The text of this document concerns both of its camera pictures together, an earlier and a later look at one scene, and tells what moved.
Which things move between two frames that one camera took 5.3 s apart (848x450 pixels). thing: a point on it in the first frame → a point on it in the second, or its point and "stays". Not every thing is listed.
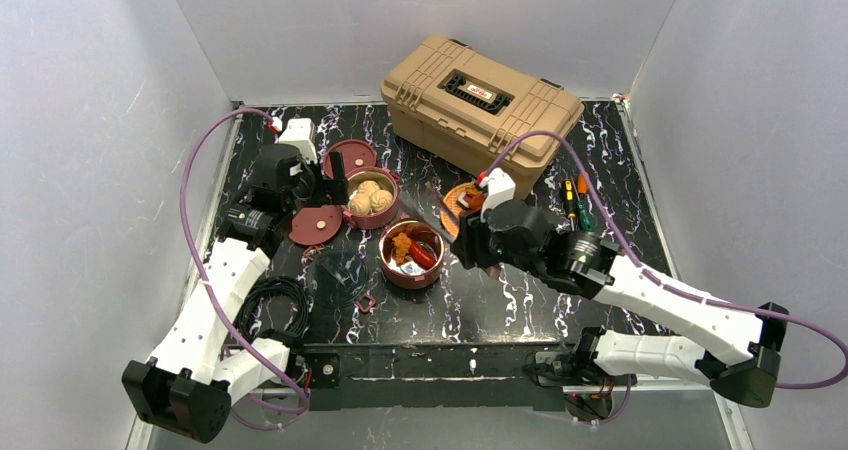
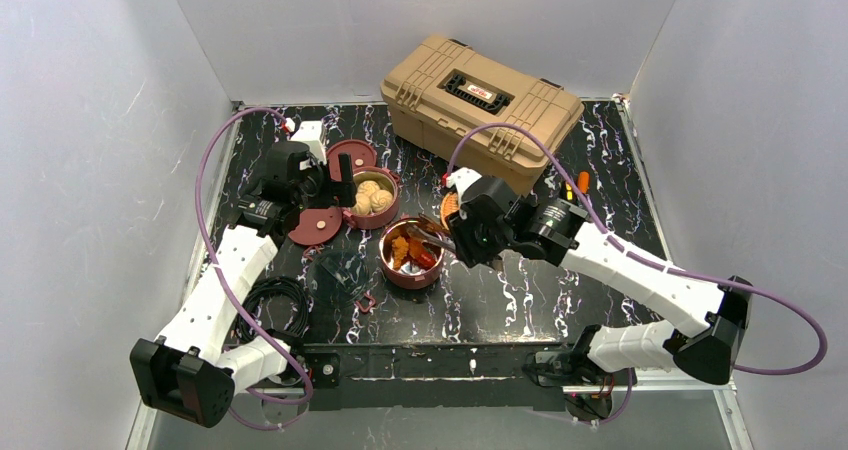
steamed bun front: (359, 204) stays
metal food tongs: (429, 214) → (444, 238)
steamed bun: (368, 187) stays
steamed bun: (381, 201) stays
